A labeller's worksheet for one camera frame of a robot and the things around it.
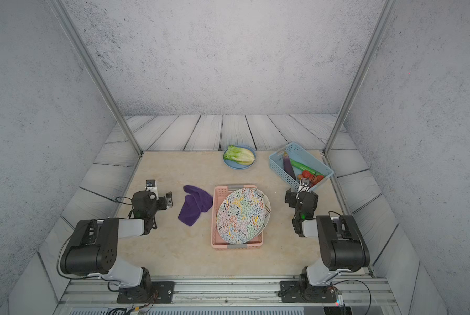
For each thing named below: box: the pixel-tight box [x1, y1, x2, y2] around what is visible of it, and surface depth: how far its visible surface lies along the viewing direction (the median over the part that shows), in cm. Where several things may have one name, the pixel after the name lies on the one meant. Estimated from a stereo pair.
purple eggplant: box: [282, 150, 297, 181], surface depth 113 cm
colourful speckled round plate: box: [215, 188, 267, 245], surface depth 88 cm
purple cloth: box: [177, 185, 214, 227], surface depth 98 cm
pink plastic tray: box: [210, 185, 264, 250], surface depth 86 cm
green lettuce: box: [223, 145, 255, 167], surface depth 114 cm
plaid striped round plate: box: [250, 187, 272, 241], surface depth 84 cm
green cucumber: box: [289, 158, 325, 178], surface depth 113 cm
